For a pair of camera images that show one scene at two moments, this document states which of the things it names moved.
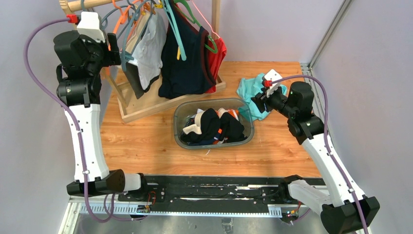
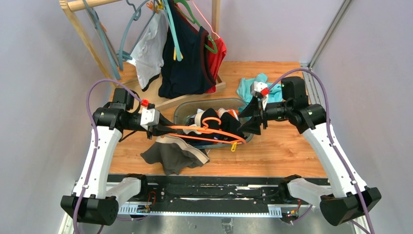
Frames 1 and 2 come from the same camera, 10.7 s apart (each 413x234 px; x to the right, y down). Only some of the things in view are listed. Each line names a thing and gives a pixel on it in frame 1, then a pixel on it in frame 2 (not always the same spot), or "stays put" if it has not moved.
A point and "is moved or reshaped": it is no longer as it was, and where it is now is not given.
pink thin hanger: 205,19 stays put
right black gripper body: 260,101 -> 262,114
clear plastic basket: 184,108 stays put
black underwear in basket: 231,129 stays put
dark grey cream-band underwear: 133,42 -> 174,153
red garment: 215,60 stays put
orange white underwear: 234,113 stays put
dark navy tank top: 194,76 stays put
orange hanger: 122,19 -> 206,128
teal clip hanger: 173,24 is moved or reshaped
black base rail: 209,191 stays put
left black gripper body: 112,48 -> 152,128
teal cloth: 247,88 stays put
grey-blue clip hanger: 124,56 is moved or reshaped
